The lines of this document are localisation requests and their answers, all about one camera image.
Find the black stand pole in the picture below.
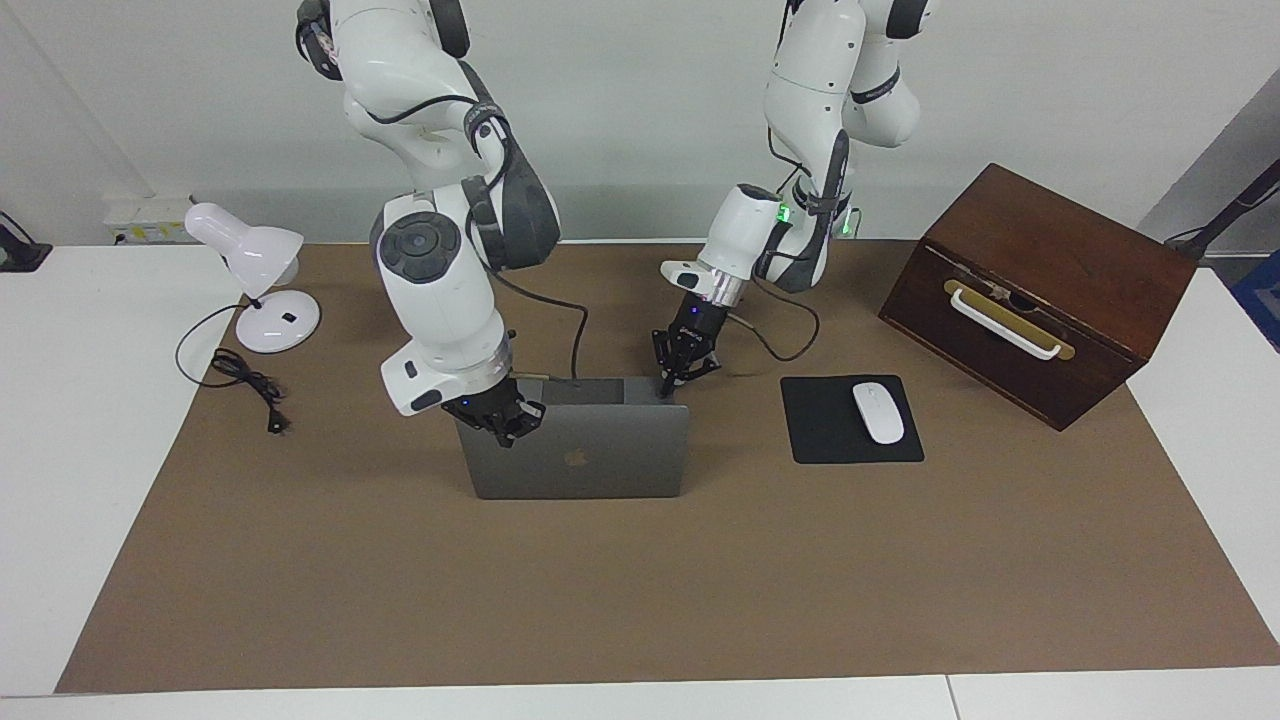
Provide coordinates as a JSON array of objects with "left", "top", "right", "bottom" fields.
[{"left": 1165, "top": 160, "right": 1280, "bottom": 263}]

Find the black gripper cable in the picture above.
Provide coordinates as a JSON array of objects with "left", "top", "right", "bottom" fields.
[
  {"left": 495, "top": 270, "right": 589, "bottom": 383},
  {"left": 730, "top": 275, "right": 821, "bottom": 363}
]

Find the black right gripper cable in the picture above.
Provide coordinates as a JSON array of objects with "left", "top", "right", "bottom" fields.
[{"left": 495, "top": 270, "right": 589, "bottom": 383}]

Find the brown table mat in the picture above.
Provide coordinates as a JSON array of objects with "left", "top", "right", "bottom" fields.
[{"left": 55, "top": 240, "right": 1280, "bottom": 694}]

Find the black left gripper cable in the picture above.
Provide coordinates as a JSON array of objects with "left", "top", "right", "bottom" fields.
[{"left": 730, "top": 275, "right": 821, "bottom": 363}]

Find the black table clamp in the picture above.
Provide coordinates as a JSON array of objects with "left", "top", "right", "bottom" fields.
[{"left": 0, "top": 212, "right": 53, "bottom": 273}]

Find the blue crate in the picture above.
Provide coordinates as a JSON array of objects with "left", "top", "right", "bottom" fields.
[{"left": 1230, "top": 250, "right": 1280, "bottom": 353}]

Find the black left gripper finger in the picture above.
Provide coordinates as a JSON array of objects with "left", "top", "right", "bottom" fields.
[
  {"left": 668, "top": 350, "right": 721, "bottom": 393},
  {"left": 653, "top": 332, "right": 681, "bottom": 398}
]

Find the white desk lamp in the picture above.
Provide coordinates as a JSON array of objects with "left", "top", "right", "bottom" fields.
[{"left": 184, "top": 202, "right": 322, "bottom": 354}]

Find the dark wooden box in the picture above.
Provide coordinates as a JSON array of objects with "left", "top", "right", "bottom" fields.
[{"left": 878, "top": 163, "right": 1199, "bottom": 432}]

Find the white computer mouse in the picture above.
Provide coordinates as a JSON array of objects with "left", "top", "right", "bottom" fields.
[{"left": 852, "top": 382, "right": 906, "bottom": 446}]

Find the brass handle plate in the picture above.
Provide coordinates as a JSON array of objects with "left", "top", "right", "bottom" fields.
[{"left": 943, "top": 279, "right": 1077, "bottom": 362}]

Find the grey laptop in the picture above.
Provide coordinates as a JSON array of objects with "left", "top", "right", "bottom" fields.
[{"left": 455, "top": 377, "right": 691, "bottom": 501}]

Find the white box handle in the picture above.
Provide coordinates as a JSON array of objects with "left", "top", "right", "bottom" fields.
[{"left": 948, "top": 288, "right": 1063, "bottom": 361}]

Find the black lamp power cable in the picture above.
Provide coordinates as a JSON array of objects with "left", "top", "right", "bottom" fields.
[{"left": 175, "top": 303, "right": 291, "bottom": 436}]

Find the white power strip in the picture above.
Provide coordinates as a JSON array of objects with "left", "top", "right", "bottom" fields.
[{"left": 103, "top": 195, "right": 196, "bottom": 246}]

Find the black mouse pad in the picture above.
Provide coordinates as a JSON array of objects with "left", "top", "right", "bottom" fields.
[{"left": 780, "top": 375, "right": 926, "bottom": 466}]

